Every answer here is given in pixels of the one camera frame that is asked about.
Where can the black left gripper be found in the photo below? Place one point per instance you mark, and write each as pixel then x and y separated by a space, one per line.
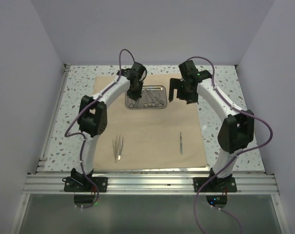
pixel 134 96

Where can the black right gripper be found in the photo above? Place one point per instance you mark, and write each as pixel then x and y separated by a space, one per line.
pixel 176 83

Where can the steel instrument tray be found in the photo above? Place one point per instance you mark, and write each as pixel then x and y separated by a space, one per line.
pixel 143 103

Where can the steel surgical scissors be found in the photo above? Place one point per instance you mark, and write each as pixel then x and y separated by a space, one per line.
pixel 149 100
pixel 157 97

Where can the beige cloth wrap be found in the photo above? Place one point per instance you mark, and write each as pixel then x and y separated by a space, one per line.
pixel 151 138

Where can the blunt steel forceps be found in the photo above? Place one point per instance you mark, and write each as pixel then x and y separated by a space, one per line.
pixel 120 147

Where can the pointed steel tweezers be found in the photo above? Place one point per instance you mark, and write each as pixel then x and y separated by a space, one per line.
pixel 116 147

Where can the steel scalpel handle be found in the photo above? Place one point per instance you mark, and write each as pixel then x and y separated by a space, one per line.
pixel 180 143

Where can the steel hemostat clamp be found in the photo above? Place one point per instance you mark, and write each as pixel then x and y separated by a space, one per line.
pixel 134 104

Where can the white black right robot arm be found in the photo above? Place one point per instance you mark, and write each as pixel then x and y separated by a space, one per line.
pixel 236 132

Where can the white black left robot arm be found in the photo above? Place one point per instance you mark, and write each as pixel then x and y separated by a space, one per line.
pixel 92 121

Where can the aluminium extrusion rail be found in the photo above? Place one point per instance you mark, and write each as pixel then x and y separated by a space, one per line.
pixel 152 183

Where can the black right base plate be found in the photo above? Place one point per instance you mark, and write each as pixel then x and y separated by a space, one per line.
pixel 217 185

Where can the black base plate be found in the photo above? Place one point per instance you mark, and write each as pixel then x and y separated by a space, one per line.
pixel 217 185
pixel 72 185

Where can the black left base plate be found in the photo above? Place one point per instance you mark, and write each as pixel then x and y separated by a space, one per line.
pixel 72 185

